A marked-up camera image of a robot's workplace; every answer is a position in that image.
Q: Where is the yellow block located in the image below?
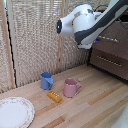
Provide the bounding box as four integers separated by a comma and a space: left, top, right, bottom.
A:
46, 90, 64, 104

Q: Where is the dark brown drawer cabinet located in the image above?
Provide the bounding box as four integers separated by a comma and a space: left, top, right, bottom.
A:
86, 13, 128, 83

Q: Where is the pale rounded object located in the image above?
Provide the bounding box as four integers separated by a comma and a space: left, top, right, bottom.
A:
110, 105, 128, 128

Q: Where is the beige bamboo screen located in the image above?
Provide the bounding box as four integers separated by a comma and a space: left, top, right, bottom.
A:
0, 0, 128, 93

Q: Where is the pink mug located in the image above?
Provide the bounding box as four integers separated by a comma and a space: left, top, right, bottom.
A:
63, 78, 83, 99

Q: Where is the silver drawer handle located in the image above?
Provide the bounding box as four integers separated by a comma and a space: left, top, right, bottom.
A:
96, 54, 123, 67
99, 35, 121, 44

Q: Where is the blue mug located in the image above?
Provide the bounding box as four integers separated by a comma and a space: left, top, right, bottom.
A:
40, 71, 55, 91

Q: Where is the black cable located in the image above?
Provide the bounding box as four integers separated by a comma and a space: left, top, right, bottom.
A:
94, 3, 112, 14

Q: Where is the wooden screen post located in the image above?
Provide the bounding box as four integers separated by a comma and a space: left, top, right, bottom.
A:
0, 0, 17, 90
54, 0, 66, 75

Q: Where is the white patterned plate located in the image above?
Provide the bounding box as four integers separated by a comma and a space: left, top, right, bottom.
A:
0, 96, 36, 128

